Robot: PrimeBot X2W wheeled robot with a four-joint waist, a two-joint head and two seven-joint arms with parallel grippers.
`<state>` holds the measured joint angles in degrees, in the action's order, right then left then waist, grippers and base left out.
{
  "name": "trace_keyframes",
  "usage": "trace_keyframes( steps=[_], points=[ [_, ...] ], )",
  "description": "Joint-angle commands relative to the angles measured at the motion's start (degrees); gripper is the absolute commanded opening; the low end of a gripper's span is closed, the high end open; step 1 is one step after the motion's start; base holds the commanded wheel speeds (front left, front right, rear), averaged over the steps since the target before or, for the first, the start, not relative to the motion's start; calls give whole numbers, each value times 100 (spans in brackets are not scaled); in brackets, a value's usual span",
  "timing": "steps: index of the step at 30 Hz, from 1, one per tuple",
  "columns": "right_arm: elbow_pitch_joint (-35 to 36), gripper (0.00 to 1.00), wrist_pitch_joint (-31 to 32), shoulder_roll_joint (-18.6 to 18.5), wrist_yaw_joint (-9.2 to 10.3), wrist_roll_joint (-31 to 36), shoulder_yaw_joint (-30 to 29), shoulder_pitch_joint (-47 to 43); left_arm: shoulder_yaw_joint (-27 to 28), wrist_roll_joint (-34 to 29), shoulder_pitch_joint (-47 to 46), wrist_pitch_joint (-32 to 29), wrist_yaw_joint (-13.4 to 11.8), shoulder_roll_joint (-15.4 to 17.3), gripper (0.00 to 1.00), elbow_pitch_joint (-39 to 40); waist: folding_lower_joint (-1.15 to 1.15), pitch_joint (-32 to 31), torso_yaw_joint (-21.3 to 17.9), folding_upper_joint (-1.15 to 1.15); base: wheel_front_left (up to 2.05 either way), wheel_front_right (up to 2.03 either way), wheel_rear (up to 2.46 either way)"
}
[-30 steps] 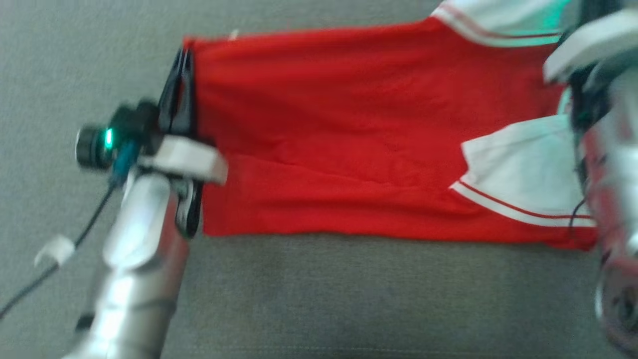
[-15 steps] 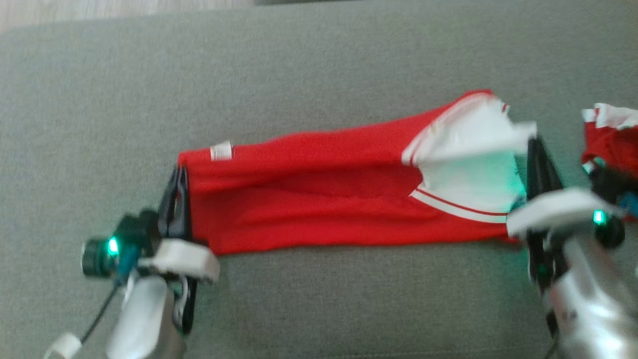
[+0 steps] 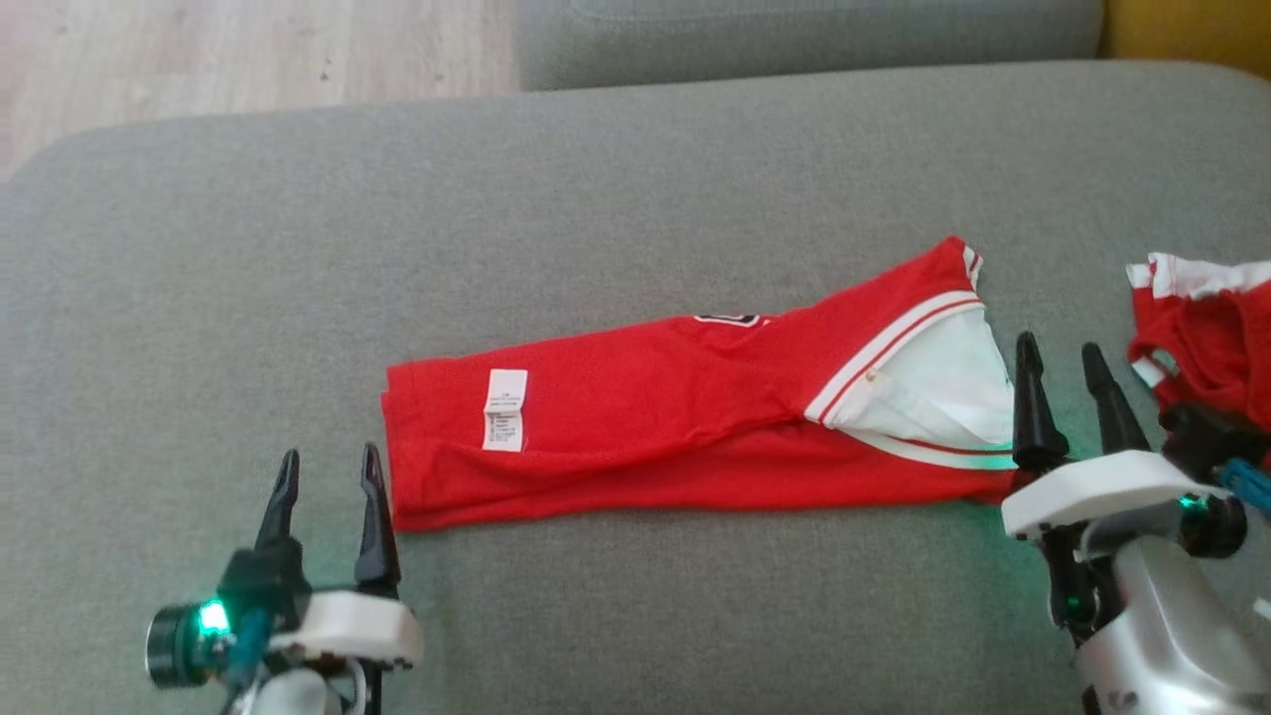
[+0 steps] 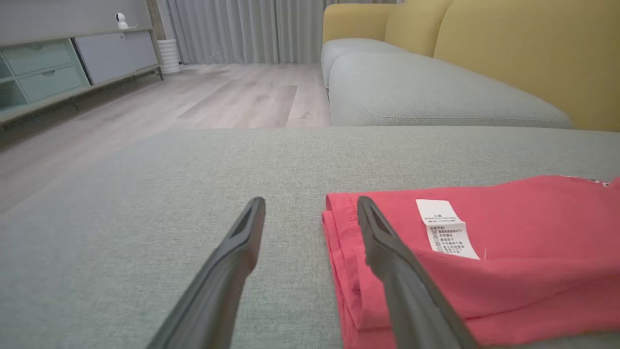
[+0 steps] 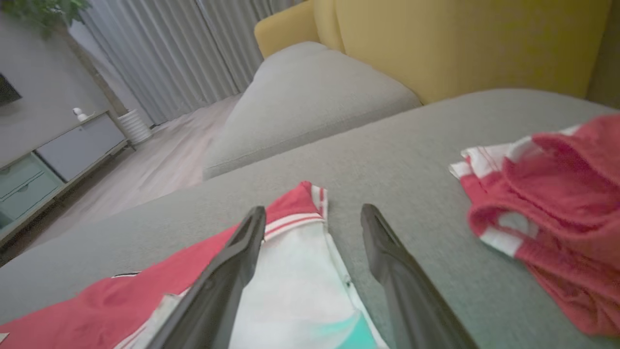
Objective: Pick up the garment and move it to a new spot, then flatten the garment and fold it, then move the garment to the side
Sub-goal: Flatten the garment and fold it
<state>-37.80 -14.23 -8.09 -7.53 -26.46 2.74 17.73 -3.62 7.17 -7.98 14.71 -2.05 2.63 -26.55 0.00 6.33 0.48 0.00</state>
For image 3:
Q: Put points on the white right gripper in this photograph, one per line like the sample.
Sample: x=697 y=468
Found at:
x=1102 y=487

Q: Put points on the grey sofa back cushion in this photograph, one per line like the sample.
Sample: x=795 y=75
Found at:
x=794 y=40

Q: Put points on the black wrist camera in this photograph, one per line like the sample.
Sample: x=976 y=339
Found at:
x=258 y=586
x=1206 y=432

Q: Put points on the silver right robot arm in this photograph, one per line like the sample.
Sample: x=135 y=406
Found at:
x=1162 y=636

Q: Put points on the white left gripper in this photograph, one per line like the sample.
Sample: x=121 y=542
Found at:
x=353 y=626

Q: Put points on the grey sofa seat cushion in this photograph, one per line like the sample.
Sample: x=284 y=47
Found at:
x=298 y=248

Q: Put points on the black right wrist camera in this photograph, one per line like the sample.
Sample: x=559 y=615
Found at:
x=1206 y=432

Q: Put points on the yellow furniture piece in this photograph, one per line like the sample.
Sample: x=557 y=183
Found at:
x=1192 y=30

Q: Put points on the red garment with white stripe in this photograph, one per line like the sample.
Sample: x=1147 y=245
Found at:
x=1211 y=348

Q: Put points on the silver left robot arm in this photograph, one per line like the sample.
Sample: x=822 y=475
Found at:
x=288 y=695

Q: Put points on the red jersey with label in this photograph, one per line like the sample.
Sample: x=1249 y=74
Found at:
x=645 y=417

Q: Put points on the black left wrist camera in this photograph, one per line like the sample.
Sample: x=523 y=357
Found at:
x=258 y=586

